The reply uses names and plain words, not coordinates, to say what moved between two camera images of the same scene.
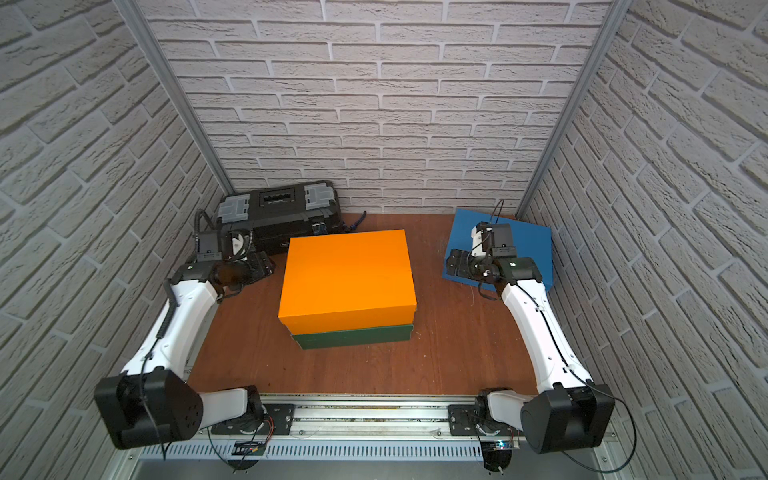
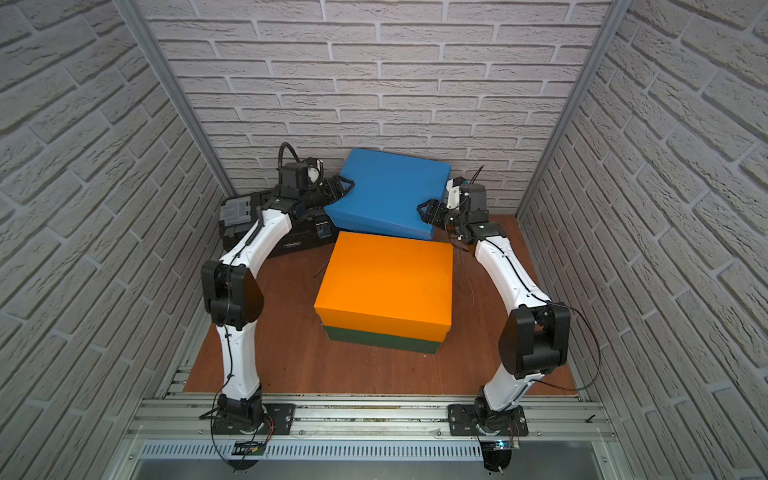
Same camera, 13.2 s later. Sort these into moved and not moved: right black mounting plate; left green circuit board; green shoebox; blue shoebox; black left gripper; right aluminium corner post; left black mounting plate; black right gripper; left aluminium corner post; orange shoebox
Moved: orange shoebox; black left gripper; blue shoebox; green shoebox; black right gripper
Not moved: left aluminium corner post; right aluminium corner post; left green circuit board; left black mounting plate; right black mounting plate
